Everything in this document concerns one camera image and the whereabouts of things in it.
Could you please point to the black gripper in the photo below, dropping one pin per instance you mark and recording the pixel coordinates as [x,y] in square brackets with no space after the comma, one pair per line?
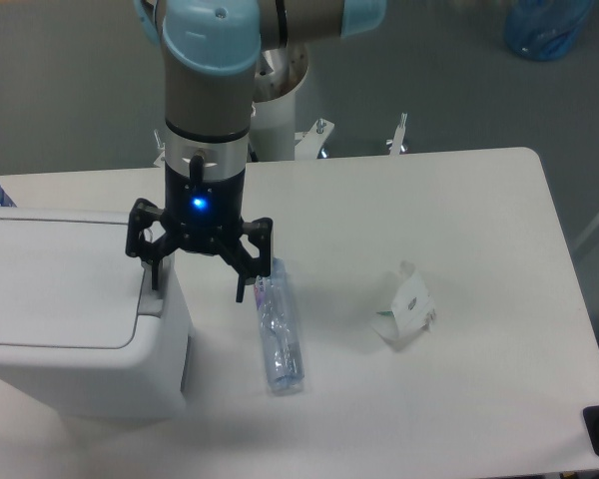
[206,220]

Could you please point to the white push-lid trash can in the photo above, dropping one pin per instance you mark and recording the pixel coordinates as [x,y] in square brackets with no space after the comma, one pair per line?
[84,328]

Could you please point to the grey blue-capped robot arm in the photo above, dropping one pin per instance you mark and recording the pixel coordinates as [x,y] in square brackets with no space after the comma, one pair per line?
[210,51]

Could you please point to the crushed clear plastic bottle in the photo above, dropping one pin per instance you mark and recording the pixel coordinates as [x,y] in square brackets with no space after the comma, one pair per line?
[278,326]

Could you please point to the crumpled white paper packet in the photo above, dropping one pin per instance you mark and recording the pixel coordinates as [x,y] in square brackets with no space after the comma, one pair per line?
[403,308]

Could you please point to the blue plastic bag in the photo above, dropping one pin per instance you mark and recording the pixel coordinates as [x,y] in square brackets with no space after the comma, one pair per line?
[545,30]

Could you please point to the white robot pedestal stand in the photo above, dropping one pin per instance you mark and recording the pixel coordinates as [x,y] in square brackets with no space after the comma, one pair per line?
[274,136]

